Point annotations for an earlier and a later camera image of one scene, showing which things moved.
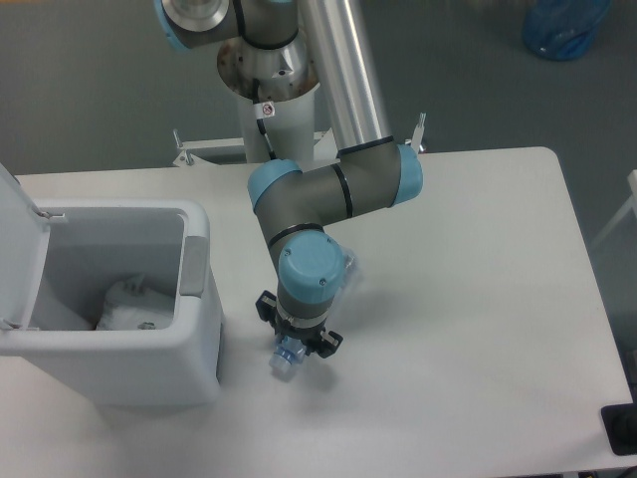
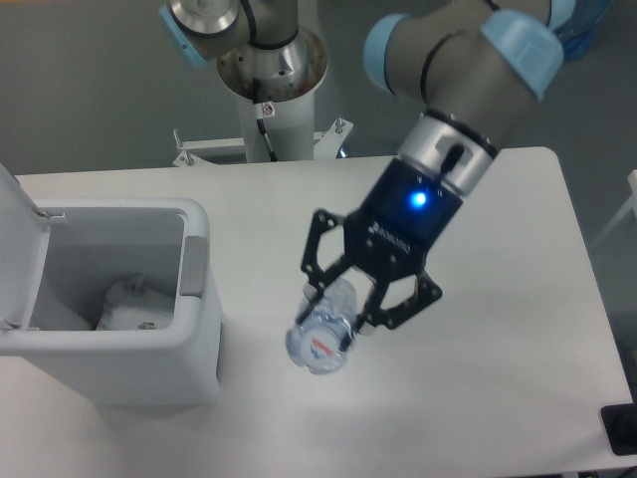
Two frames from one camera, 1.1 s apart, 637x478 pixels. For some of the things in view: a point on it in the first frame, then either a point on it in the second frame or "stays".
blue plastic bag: [562, 29] stays
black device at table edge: [620, 424] stays
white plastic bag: [129, 306] stays
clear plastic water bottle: [287, 353] → [322, 334]
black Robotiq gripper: [267, 306] → [390, 234]
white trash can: [126, 313] stays
